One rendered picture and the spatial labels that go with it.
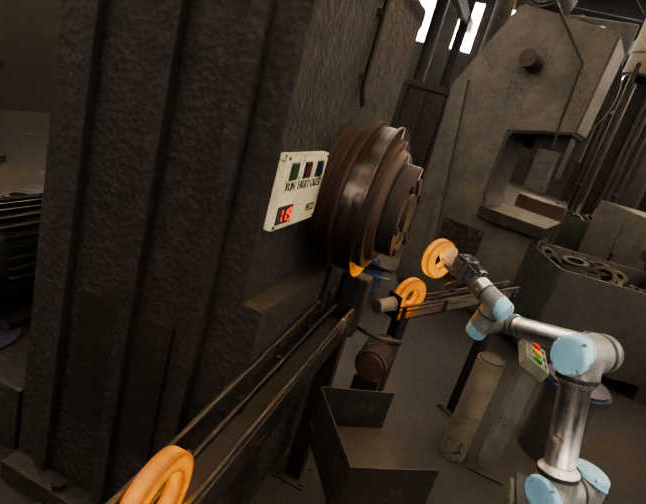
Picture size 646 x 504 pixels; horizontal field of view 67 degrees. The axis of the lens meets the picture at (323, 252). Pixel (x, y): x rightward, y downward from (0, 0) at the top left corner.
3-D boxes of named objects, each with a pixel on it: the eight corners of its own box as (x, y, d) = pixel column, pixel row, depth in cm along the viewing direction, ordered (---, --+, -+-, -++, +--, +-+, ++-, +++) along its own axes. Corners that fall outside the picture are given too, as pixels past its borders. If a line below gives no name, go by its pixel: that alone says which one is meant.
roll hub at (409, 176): (366, 260, 139) (397, 165, 131) (388, 242, 165) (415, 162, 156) (385, 267, 137) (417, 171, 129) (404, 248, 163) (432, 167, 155)
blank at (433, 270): (426, 239, 184) (432, 242, 181) (454, 237, 193) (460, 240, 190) (417, 276, 189) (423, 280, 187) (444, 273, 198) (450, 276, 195)
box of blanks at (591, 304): (516, 366, 335) (562, 264, 312) (489, 317, 414) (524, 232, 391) (662, 410, 333) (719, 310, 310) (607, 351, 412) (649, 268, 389)
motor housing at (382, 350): (321, 457, 201) (358, 345, 185) (338, 428, 222) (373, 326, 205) (350, 471, 198) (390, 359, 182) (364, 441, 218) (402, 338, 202)
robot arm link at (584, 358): (585, 520, 143) (623, 340, 137) (551, 530, 136) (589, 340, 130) (550, 496, 153) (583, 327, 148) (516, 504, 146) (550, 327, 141)
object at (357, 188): (314, 286, 136) (362, 117, 122) (360, 252, 179) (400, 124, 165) (335, 295, 134) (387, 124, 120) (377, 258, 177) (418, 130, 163)
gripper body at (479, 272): (470, 252, 183) (491, 273, 175) (457, 270, 187) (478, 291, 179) (457, 251, 178) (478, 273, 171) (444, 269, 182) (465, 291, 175)
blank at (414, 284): (396, 317, 205) (401, 321, 202) (389, 290, 195) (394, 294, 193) (423, 296, 209) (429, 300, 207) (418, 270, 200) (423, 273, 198)
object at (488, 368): (436, 455, 223) (477, 358, 207) (440, 440, 234) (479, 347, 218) (462, 467, 219) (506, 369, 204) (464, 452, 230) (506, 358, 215)
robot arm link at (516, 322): (644, 339, 143) (510, 306, 186) (621, 339, 137) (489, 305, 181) (638, 377, 143) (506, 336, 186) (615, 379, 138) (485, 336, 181)
